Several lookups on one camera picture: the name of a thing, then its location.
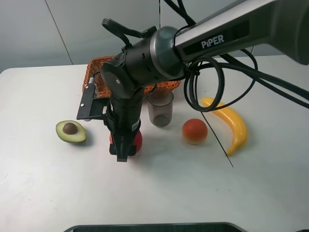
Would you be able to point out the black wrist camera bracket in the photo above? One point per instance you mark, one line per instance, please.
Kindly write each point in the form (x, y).
(91, 107)

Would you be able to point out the smoky transparent plastic cup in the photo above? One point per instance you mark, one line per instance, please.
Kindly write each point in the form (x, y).
(160, 106)

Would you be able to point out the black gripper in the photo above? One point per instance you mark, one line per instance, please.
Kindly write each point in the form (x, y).
(126, 116)

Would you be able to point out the yellow banana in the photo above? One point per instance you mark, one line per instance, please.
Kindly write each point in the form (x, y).
(238, 127)

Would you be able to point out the halved avocado with pit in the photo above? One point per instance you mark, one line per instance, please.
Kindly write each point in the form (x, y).
(71, 131)

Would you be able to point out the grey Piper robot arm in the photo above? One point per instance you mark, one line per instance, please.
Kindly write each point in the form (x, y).
(167, 54)

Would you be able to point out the orange wicker basket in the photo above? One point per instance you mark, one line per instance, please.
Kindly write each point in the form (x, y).
(103, 91)

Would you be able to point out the orange red peach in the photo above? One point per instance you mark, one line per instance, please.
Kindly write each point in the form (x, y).
(194, 131)

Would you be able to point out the red tomato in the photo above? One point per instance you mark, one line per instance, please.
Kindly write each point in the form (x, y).
(138, 141)

